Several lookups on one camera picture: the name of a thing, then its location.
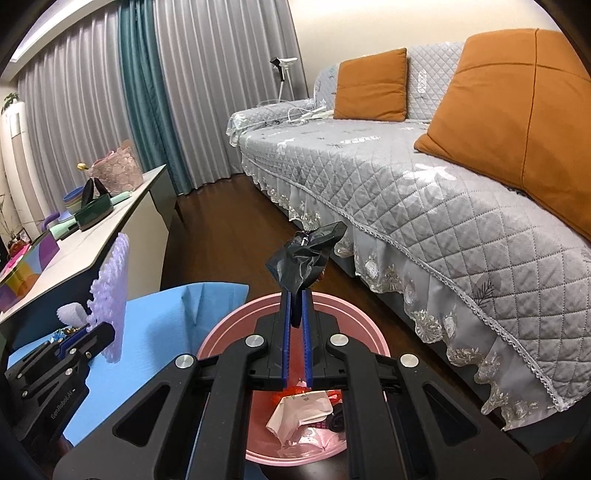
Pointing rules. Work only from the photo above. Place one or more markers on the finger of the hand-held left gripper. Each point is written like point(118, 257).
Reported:
point(69, 340)
point(94, 341)

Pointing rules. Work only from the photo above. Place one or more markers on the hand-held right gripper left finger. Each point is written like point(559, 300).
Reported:
point(286, 341)

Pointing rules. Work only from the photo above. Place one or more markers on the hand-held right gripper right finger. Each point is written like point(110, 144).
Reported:
point(307, 341)

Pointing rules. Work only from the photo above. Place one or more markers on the pink plastic basin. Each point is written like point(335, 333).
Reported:
point(351, 318)

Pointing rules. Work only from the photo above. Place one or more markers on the red plastic bag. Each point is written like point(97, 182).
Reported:
point(284, 396)

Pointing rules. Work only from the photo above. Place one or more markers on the purple foam fruit net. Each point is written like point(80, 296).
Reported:
point(111, 286)

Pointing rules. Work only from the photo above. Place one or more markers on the white paper bag green print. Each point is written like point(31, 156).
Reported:
point(300, 410)

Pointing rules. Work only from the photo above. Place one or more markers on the black plastic bag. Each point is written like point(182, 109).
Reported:
point(300, 267)

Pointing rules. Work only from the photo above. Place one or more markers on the clear plastic wrapper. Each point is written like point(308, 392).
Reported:
point(323, 438)

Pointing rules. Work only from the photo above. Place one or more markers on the blue mat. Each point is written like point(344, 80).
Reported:
point(157, 332)

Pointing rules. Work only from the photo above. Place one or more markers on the colourful box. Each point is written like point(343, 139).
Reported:
point(27, 277)

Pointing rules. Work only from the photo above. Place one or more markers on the coffee table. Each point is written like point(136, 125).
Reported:
point(92, 258)

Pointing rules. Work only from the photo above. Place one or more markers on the red ornament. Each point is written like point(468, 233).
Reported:
point(16, 249)

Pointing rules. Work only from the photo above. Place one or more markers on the mint green tray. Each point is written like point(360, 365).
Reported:
point(62, 229)

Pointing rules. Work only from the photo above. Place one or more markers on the purple plastic item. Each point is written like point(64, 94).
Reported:
point(53, 219)

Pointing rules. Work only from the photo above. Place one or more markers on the dark green tin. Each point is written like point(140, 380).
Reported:
point(94, 214)

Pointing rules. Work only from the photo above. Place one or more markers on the stack of coloured plastic bowls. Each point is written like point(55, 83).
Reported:
point(73, 203)

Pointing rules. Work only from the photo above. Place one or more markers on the tall thin potted plant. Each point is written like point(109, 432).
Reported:
point(5, 217)

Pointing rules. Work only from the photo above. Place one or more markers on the grey quilted sofa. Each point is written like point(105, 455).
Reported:
point(415, 207)

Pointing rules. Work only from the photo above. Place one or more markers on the small yellow ornament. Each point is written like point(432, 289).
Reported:
point(83, 166)

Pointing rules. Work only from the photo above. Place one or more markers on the pink lace basket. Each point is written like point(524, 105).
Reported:
point(117, 168)

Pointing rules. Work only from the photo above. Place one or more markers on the white standing air conditioner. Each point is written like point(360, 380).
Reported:
point(21, 161)

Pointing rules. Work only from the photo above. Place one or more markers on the grey curtain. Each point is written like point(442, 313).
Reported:
point(226, 83)
point(74, 101)

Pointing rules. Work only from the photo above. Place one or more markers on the small leafy plant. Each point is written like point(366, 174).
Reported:
point(10, 102)

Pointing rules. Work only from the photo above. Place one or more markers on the teal curtain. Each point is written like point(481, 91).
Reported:
point(152, 101)

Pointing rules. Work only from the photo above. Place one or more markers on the white floor lamp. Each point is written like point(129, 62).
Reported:
point(281, 78)

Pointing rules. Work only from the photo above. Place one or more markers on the orange cushion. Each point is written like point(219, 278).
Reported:
point(371, 85)
point(517, 115)

